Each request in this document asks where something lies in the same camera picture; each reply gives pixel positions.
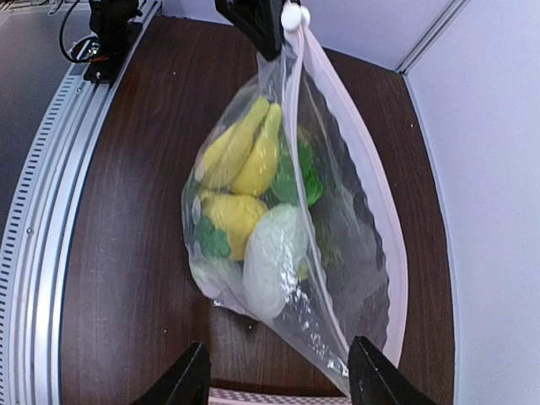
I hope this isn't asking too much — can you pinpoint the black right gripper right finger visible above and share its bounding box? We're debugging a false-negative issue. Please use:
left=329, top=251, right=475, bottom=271
left=348, top=336, right=435, bottom=405

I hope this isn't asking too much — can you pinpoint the left circuit board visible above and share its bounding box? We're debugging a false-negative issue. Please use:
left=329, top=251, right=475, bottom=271
left=67, top=35, right=100, bottom=63

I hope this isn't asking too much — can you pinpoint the left aluminium frame post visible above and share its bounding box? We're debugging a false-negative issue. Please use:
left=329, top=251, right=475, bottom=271
left=394, top=0, right=470, bottom=75

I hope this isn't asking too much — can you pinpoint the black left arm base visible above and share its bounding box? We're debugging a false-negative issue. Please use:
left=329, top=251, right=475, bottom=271
left=84, top=22, right=143, bottom=86

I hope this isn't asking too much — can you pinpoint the yellow lemon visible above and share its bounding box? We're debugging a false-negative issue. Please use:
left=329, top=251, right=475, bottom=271
left=199, top=191, right=267, bottom=262

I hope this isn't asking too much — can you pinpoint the clear zip top bag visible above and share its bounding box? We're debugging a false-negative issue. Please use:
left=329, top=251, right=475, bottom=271
left=181, top=1, right=408, bottom=393

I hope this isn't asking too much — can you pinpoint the small napa cabbage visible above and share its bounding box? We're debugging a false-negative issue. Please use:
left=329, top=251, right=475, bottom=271
left=242, top=203, right=309, bottom=321

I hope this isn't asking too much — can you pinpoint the aluminium front rail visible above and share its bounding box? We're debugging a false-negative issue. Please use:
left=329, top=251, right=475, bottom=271
left=0, top=0, right=164, bottom=405

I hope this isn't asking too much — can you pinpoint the round green cabbage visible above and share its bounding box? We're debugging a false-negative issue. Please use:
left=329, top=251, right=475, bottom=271
left=271, top=137, right=323, bottom=207

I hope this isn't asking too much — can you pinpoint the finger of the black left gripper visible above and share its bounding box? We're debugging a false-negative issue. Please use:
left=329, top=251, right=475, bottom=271
left=214, top=0, right=285, bottom=60

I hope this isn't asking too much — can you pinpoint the pink plastic basket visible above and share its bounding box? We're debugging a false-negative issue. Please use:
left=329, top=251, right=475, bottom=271
left=208, top=387, right=351, bottom=405

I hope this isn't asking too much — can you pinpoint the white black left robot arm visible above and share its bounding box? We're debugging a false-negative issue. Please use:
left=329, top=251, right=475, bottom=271
left=89, top=0, right=284, bottom=61

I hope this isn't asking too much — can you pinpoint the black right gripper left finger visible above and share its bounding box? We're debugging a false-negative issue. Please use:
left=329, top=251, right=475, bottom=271
left=133, top=342, right=210, bottom=405

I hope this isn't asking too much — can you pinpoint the green leafy vegetable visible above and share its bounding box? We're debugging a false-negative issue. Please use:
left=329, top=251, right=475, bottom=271
left=194, top=216, right=231, bottom=259

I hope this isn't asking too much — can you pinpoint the yellow banana bunch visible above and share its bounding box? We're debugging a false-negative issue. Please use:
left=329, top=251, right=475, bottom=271
left=195, top=97, right=283, bottom=197

